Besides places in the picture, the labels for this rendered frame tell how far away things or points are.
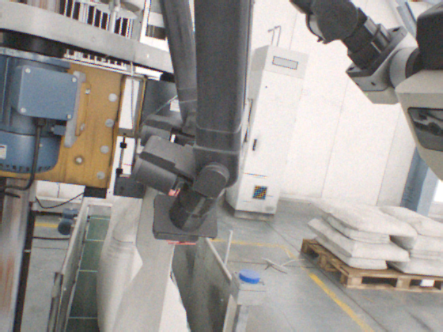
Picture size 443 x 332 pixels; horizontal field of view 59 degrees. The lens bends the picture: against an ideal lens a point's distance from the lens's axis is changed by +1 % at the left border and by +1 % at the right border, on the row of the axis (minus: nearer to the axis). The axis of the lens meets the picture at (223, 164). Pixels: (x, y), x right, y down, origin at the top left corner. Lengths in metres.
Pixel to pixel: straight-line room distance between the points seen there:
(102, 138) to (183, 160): 0.59
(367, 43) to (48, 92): 0.63
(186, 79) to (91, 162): 0.40
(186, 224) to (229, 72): 0.27
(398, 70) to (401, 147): 5.85
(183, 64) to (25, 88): 0.30
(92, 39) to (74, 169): 0.36
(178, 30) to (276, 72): 4.11
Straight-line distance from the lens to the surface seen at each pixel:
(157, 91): 1.07
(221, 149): 0.45
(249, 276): 1.13
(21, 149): 0.90
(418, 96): 0.73
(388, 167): 6.60
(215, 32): 0.39
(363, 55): 0.87
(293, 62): 4.97
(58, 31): 0.88
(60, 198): 3.96
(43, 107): 0.83
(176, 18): 0.80
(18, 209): 1.20
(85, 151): 1.09
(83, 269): 2.15
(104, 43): 0.94
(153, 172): 0.53
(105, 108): 1.07
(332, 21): 0.82
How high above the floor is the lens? 1.29
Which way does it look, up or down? 8 degrees down
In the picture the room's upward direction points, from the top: 11 degrees clockwise
